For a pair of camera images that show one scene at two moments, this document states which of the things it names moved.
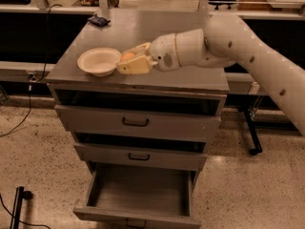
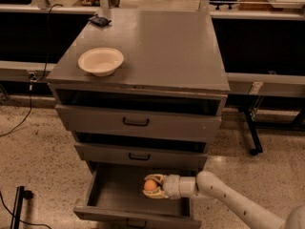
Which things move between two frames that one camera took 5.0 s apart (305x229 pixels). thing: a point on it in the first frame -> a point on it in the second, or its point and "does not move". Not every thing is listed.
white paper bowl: [101, 62] does not move
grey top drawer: [157, 124] does not move
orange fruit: [128, 55] -> [150, 184]
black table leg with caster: [247, 111] does not move
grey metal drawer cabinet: [146, 134] does not move
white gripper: [162, 52] -> [172, 186]
